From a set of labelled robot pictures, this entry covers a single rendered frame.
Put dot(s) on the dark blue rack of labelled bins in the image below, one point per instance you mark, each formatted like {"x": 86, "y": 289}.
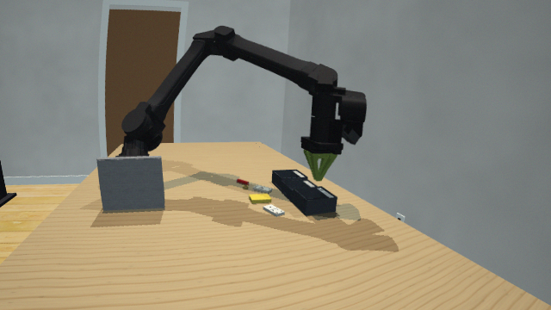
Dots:
{"x": 313, "y": 201}

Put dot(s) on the white domino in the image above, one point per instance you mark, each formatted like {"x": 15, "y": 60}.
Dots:
{"x": 273, "y": 210}
{"x": 262, "y": 189}

